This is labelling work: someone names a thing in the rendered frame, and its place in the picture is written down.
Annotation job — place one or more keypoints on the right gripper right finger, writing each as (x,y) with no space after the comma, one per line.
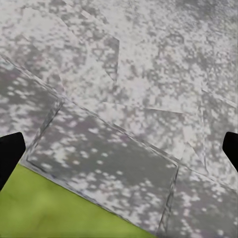
(230,148)

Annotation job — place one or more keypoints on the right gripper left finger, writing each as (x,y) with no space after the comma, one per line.
(12,147)

